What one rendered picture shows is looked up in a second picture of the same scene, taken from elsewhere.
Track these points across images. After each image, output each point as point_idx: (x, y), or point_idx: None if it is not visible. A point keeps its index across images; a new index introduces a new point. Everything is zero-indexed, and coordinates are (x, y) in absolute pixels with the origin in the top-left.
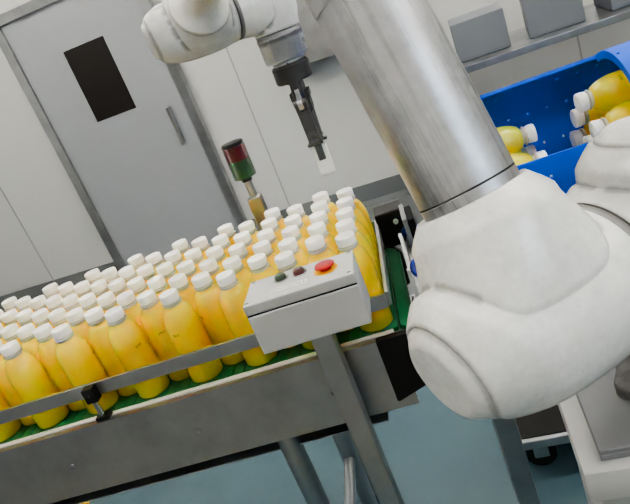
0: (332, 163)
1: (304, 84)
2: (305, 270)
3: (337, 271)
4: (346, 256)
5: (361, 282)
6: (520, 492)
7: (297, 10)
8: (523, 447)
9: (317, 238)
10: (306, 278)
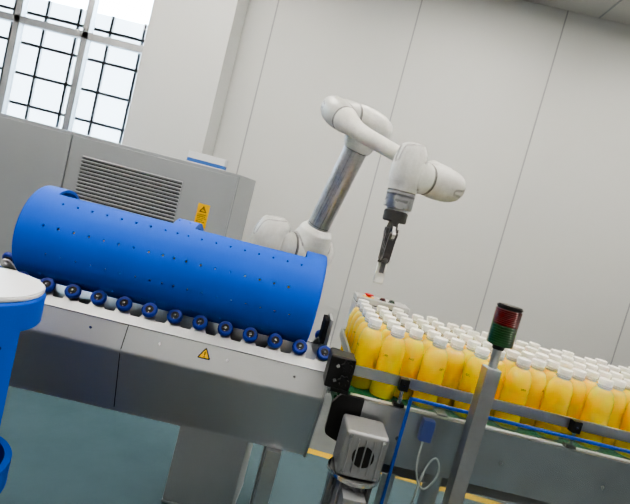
0: (374, 275)
1: (390, 226)
2: (379, 299)
3: (362, 294)
4: (359, 295)
5: (352, 305)
6: None
7: (388, 181)
8: (256, 475)
9: (380, 305)
10: (377, 298)
